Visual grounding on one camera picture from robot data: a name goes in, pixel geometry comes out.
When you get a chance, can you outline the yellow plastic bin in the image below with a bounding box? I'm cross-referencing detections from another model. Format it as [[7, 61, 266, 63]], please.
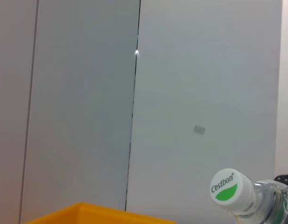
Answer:
[[24, 202, 177, 224]]

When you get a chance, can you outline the clear bottle with green label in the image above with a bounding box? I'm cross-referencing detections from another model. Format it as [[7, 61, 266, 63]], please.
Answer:
[[209, 168, 288, 224]]

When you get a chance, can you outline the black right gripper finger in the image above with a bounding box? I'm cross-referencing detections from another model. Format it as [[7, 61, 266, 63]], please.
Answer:
[[273, 173, 288, 188]]

